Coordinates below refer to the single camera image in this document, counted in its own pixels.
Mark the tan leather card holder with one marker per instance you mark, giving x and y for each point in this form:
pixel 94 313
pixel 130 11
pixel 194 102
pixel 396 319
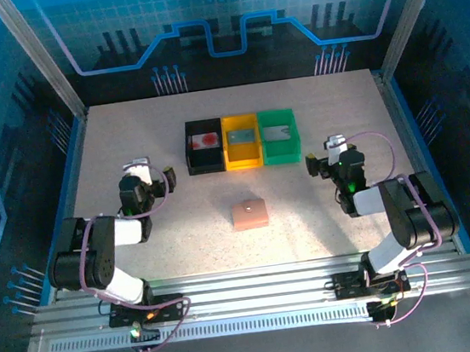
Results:
pixel 250 217

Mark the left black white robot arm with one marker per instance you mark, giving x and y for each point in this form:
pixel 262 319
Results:
pixel 128 233

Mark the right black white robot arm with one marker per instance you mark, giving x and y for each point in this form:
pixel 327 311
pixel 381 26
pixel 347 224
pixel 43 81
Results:
pixel 369 202

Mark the grey card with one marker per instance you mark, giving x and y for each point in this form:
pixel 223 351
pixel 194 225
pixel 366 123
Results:
pixel 277 133

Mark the red white card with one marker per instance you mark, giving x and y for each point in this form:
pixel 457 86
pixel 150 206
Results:
pixel 204 141

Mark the teal card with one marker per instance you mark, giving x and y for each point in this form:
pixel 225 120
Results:
pixel 241 136

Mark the green plastic bin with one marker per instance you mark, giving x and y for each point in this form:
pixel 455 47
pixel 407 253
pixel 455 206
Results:
pixel 281 151

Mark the black plastic bin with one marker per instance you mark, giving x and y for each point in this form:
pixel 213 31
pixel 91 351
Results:
pixel 205 162

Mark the blue table edge strip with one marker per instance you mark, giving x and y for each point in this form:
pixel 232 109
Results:
pixel 72 161

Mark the yellow plastic bin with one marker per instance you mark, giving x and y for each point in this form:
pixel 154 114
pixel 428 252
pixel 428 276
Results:
pixel 243 155

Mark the small black controller box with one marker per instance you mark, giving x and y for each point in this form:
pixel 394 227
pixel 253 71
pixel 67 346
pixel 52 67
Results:
pixel 147 335
pixel 380 310

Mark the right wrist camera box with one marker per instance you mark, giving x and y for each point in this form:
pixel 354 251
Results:
pixel 336 142

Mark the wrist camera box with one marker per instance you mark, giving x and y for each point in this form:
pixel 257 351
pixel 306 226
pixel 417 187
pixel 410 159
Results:
pixel 336 142
pixel 139 162

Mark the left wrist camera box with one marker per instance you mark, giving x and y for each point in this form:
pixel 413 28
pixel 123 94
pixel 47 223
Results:
pixel 139 162

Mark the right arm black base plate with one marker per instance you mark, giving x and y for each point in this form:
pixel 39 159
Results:
pixel 347 284

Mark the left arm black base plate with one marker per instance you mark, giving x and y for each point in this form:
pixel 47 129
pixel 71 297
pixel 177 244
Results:
pixel 169 306

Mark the aluminium frame rail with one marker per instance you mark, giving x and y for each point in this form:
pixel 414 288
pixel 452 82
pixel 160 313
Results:
pixel 252 285

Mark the aluminium corner post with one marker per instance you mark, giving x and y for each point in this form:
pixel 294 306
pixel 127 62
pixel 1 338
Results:
pixel 405 22
pixel 47 66

